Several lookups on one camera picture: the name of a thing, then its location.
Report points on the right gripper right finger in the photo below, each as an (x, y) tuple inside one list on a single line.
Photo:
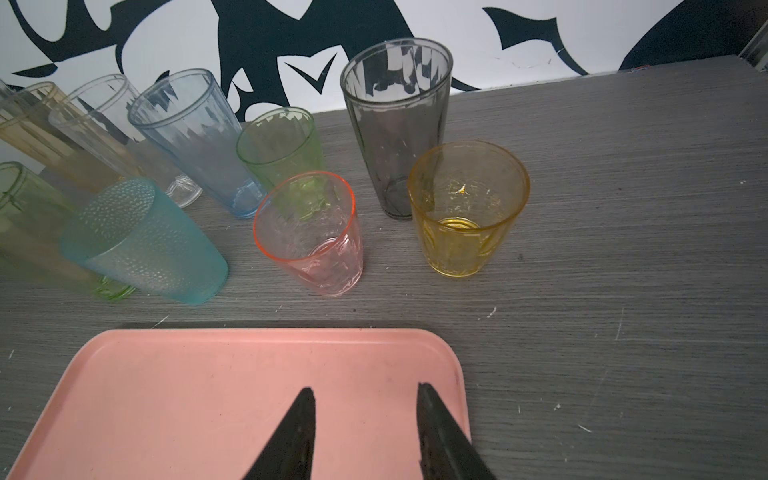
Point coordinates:
[(446, 452)]

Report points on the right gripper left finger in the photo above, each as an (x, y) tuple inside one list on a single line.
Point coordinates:
[(288, 454)]

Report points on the pink plastic tray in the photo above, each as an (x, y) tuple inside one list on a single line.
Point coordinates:
[(202, 403)]

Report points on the tall green glass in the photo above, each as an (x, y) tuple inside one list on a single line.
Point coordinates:
[(34, 214)]

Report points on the tall dark grey glass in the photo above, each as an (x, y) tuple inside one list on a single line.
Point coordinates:
[(397, 96)]

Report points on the clear stemmed glass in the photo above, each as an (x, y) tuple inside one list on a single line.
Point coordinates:
[(95, 116)]

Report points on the tall amber glass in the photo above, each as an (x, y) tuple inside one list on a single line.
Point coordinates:
[(25, 126)]

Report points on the small pink glass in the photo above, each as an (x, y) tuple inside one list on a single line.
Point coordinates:
[(308, 226)]

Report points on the small yellow glass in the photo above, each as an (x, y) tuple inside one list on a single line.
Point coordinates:
[(465, 197)]

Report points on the teal frosted cup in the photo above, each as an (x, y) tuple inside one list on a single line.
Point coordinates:
[(134, 233)]

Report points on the small green glass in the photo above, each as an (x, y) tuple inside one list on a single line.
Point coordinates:
[(279, 145)]

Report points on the tall blue glass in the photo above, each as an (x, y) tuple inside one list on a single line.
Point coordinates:
[(187, 115)]

